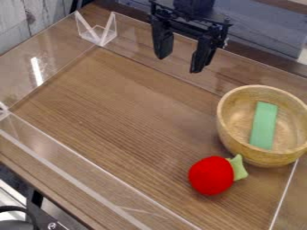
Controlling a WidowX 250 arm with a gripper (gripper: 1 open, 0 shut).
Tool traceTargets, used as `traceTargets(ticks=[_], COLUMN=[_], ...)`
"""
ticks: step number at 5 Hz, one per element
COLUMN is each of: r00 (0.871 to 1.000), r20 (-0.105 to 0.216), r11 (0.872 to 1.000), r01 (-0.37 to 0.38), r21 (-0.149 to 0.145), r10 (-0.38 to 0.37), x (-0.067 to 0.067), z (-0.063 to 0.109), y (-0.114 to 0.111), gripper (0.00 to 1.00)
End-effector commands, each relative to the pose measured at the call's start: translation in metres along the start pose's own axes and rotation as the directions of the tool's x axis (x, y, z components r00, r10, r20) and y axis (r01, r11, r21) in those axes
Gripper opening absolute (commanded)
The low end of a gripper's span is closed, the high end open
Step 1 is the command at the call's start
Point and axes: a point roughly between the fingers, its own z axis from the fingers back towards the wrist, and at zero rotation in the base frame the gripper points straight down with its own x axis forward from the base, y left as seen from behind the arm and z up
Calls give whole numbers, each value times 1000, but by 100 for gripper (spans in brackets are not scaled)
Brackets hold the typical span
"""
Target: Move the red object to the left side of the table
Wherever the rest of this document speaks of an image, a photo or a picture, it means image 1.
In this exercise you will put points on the wooden bowl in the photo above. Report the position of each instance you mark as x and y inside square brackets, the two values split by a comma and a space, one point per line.
[235, 120]

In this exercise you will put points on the red plush tomato toy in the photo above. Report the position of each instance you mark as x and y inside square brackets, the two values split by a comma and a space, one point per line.
[214, 173]

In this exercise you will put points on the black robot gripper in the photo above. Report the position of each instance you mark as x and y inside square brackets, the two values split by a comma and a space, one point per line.
[191, 17]

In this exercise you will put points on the black table leg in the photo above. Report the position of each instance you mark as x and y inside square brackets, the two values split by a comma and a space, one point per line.
[35, 198]

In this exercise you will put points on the clear acrylic corner bracket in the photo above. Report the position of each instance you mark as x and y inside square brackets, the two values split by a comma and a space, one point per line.
[99, 35]

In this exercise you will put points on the clear acrylic barrier wall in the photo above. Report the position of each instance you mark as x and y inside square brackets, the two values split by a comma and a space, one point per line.
[103, 125]

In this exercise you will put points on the green rectangular block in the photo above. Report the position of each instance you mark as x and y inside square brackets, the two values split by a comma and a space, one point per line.
[264, 125]

